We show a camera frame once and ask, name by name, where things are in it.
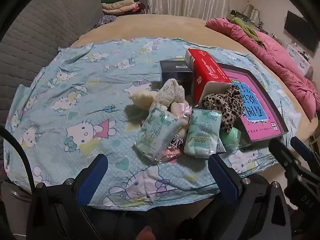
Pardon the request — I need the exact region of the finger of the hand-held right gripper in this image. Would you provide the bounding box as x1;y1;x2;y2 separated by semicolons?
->
268;137;311;181
291;136;320;171

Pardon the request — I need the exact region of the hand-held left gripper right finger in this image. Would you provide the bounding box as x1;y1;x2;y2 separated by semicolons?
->
207;154;293;240

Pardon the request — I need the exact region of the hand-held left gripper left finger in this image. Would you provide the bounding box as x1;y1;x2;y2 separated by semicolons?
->
26;154;109;240

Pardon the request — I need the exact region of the cream plush bear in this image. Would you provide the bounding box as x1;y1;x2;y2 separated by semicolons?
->
129;90;195;162

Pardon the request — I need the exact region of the white floral cloth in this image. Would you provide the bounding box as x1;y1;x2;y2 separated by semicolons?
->
149;79;185;113

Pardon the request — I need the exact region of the mint green fluffy ball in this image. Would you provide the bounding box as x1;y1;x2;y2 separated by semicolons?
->
220;127;242;150

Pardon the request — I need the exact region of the green tissue packet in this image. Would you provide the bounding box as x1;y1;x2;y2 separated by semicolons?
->
184;107;223;159
135;106;184;162

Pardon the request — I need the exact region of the leopard print scarf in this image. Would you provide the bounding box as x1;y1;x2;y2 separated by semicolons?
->
201;85;244;134

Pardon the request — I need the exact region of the light blue cartoon printed blanket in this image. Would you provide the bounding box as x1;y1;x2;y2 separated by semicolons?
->
4;37;302;209

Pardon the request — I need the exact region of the white drawer cabinet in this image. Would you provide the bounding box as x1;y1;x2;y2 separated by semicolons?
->
285;44;313;75

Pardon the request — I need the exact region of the pink quilt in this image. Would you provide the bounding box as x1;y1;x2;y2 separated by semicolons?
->
205;17;318;120

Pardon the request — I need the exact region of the red tissue pack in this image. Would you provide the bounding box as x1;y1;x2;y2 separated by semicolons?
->
185;49;233;104

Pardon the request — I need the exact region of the dark blue box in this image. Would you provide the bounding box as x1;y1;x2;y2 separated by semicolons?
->
160;60;194;90

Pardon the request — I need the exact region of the green cloth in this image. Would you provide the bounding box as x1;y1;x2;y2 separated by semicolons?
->
230;17;260;43

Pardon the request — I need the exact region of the cluttered side table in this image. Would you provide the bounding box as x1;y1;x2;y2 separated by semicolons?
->
229;4;265;28

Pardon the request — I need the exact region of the grey quilted cover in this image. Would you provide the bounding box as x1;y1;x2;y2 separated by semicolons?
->
0;0;104;130

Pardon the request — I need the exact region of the dark patterned cloth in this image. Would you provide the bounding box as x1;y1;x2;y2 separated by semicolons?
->
94;15;117;29

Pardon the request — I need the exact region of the beige round bed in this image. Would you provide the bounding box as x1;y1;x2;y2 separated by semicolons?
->
70;14;320;180

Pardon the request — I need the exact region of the pile of folded clothes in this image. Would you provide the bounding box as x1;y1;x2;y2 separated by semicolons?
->
101;0;150;15

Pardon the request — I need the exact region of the black cable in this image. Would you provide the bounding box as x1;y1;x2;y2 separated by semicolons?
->
0;126;34;194

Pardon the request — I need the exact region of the black wall television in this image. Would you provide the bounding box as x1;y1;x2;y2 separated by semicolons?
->
284;10;320;53

